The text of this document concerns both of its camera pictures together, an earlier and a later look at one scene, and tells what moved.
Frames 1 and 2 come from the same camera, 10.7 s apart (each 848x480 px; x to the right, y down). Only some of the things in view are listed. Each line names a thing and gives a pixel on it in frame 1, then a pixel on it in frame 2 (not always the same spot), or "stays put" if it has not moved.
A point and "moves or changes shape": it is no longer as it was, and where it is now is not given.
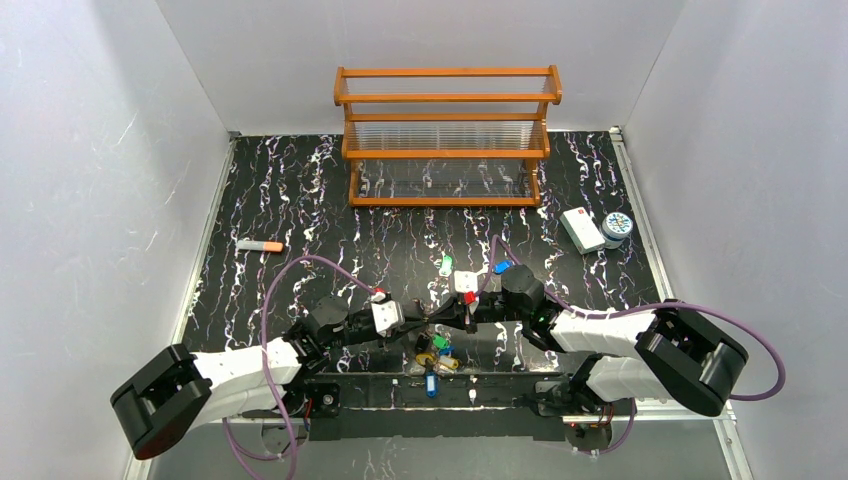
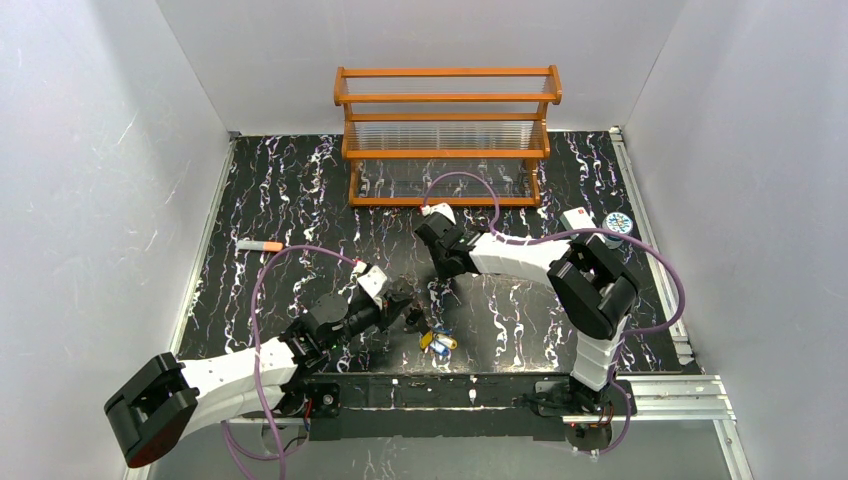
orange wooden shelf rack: x=446 y=136 stays put
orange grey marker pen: x=260 y=246 stays put
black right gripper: x=455 y=314 → x=439 y=263
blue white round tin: x=615 y=227 stays put
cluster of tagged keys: x=433 y=347 moves or changes shape
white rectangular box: x=582 y=231 stays put
